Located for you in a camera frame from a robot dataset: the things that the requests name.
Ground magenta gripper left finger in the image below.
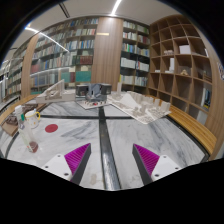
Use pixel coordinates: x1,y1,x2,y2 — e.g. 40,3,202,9
42,142,92,186

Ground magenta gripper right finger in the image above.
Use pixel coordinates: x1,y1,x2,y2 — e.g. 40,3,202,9
131,143,183,186

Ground red round coaster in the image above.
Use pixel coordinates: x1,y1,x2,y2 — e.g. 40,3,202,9
45,124,58,133

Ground white city model board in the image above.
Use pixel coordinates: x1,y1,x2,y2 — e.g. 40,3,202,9
108,91,171,124

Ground wooden bench edge right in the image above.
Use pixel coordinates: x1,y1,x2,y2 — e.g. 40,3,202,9
168,105,217,155

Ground dark grey building model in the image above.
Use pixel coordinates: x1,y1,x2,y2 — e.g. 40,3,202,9
76,83,112,109

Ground white architectural model left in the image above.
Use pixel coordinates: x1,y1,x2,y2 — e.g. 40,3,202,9
36,80,75,103

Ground wooden cubby shelf right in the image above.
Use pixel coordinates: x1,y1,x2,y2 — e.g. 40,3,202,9
148,15,224,135

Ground middle bookshelf with books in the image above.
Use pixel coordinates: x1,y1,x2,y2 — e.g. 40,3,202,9
120,20,150,94

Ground left tall bookshelf with books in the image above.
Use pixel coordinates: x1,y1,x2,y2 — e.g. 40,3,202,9
21,17,99,97

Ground clear cup with yellow handle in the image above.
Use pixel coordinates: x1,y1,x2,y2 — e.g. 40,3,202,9
25,109,40,129

